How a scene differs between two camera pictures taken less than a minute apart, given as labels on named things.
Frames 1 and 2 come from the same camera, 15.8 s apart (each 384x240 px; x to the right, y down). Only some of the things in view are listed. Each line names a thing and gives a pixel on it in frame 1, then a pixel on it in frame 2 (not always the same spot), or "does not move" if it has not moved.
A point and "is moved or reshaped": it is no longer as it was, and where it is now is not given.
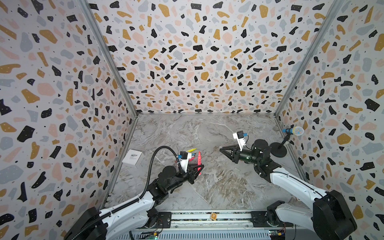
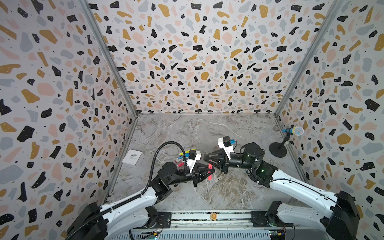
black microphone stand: (278, 149) does not move
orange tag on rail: (213, 216) does not move
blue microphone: (297, 130) does not move
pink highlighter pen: (199, 162) is moved or reshaped
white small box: (133, 158) does not move
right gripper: (230, 156) -> (224, 164)
